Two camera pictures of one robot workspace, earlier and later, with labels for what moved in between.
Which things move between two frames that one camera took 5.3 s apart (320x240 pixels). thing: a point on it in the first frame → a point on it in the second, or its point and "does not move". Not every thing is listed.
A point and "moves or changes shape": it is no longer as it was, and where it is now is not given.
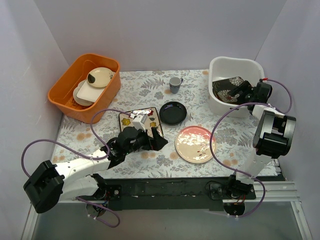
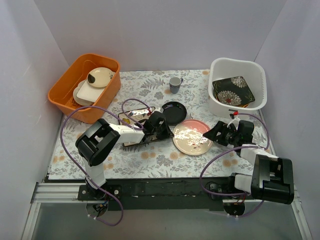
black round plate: [173, 113] does not move
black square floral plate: [223, 89] does not move
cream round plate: [79, 101] does not move
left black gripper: [150, 140] → [162, 131]
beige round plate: [99, 77] does not move
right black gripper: [243, 89] → [222, 135]
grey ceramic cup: [174, 83] does not move
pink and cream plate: [193, 144] moves or changes shape
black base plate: [171, 193] does not move
